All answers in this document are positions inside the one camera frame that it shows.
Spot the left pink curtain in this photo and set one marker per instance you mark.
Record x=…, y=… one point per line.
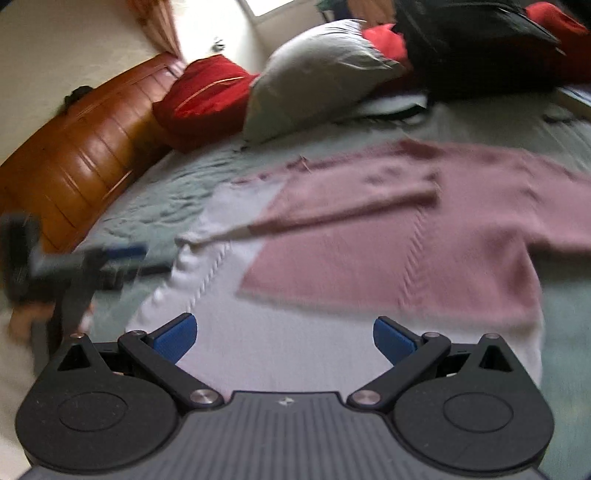
x=156, y=19

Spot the person's left hand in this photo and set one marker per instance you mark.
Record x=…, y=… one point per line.
x=24, y=315

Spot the green plaid bed blanket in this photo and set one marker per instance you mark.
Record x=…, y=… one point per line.
x=170, y=197

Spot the paperback book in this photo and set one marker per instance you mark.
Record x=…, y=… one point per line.
x=576, y=98

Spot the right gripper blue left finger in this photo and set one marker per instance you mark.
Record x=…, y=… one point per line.
x=153, y=357

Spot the black pen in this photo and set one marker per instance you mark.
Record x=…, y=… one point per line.
x=561, y=117

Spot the white fleece left sleeve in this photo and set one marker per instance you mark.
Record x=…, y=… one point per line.
x=16, y=379

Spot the pink and white sweater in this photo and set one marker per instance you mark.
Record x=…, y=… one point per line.
x=286, y=270

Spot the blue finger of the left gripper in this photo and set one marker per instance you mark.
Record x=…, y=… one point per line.
x=124, y=252
x=145, y=270

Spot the red pillow at headboard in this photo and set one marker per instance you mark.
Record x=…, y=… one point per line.
x=206, y=104

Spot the red quilt behind backpack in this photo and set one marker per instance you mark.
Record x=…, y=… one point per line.
x=573, y=37

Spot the grey pillow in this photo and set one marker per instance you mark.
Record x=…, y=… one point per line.
x=315, y=75

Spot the wooden headboard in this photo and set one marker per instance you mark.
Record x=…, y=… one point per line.
x=75, y=166

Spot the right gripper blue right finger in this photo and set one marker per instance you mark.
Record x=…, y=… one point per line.
x=413, y=358

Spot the black backpack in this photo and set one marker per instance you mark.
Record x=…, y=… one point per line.
x=467, y=51

